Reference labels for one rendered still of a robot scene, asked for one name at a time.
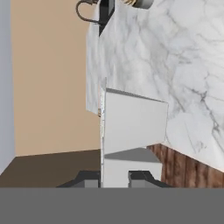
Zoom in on pale grey tall cabinet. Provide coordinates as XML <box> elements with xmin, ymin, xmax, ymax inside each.
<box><xmin>0</xmin><ymin>0</ymin><xmax>17</xmax><ymax>176</ymax></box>

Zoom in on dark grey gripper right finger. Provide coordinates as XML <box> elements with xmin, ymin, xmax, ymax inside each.
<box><xmin>128</xmin><ymin>170</ymin><xmax>173</xmax><ymax>189</ymax></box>

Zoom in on black sink basin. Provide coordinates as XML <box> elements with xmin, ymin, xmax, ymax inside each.
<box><xmin>98</xmin><ymin>0</ymin><xmax>116</xmax><ymax>37</ymax></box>

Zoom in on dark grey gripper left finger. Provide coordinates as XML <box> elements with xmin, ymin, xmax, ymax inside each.
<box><xmin>56</xmin><ymin>170</ymin><xmax>102</xmax><ymax>189</ymax></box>

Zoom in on grey round pot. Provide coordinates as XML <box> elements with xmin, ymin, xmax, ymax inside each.
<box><xmin>124</xmin><ymin>0</ymin><xmax>154</xmax><ymax>11</ymax></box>

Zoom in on brown wooden counter base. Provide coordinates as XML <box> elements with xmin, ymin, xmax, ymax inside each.
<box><xmin>146</xmin><ymin>143</ymin><xmax>224</xmax><ymax>189</ymax></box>

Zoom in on white angular block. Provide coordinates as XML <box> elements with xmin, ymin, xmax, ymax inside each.
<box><xmin>100</xmin><ymin>87</ymin><xmax>170</xmax><ymax>189</ymax></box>

